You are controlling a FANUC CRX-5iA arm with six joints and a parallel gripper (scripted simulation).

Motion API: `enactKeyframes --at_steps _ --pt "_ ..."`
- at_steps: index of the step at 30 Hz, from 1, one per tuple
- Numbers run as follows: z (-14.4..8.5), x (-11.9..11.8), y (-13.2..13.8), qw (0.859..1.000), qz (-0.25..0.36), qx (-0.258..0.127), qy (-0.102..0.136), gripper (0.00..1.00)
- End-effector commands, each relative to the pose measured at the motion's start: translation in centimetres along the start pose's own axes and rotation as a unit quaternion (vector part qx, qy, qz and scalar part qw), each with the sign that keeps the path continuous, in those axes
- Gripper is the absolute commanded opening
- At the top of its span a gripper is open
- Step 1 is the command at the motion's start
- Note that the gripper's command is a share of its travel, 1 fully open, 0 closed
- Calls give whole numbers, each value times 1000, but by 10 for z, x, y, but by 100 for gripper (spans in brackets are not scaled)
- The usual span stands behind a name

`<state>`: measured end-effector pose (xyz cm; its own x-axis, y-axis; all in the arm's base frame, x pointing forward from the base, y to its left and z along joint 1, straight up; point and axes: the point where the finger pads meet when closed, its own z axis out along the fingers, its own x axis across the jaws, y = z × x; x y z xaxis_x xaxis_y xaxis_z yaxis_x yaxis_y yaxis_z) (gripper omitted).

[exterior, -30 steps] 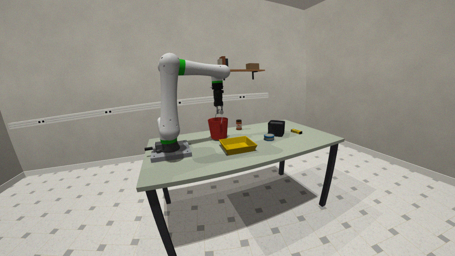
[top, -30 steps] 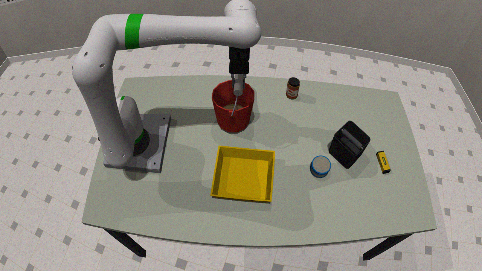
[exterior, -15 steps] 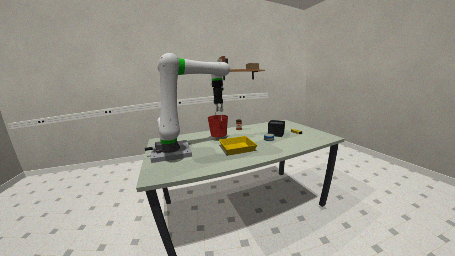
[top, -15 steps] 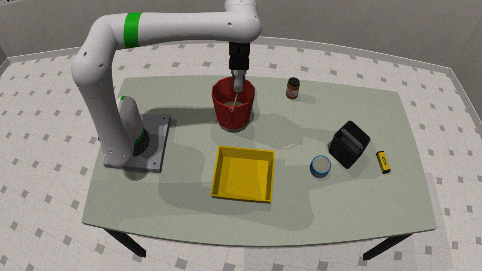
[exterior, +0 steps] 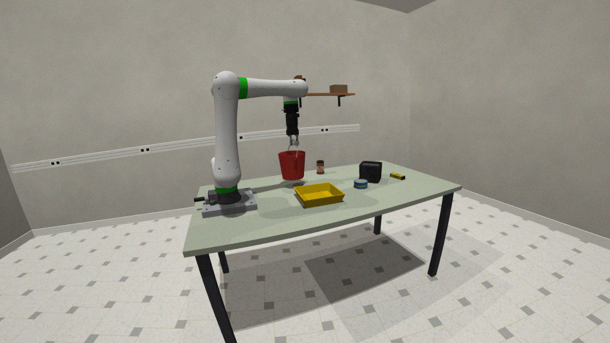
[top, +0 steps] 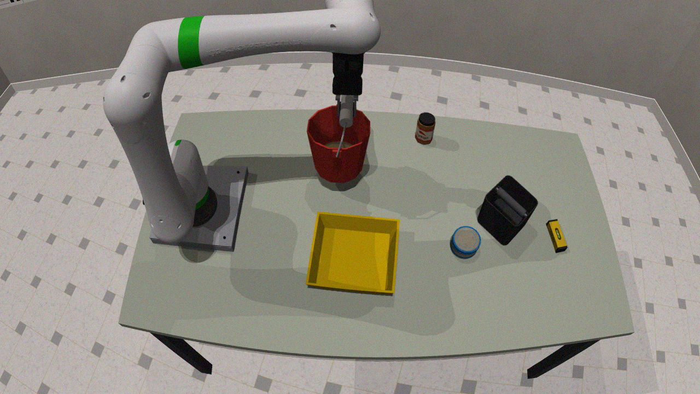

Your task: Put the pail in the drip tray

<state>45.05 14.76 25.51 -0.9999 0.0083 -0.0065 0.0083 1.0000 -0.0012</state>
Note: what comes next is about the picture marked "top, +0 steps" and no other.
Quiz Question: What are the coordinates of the paprika spice jar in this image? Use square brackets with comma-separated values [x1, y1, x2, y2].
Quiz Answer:
[415, 112, 436, 144]

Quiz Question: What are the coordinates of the yellow pocket level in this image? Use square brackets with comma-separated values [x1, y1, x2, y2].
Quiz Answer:
[546, 219, 568, 253]

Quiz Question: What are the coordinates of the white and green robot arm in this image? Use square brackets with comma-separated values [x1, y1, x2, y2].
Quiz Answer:
[103, 0, 381, 244]

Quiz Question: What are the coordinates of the yellow square tray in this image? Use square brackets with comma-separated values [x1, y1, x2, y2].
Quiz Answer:
[306, 212, 400, 295]

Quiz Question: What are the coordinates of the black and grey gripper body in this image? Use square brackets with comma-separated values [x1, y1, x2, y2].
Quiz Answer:
[332, 53, 364, 95]

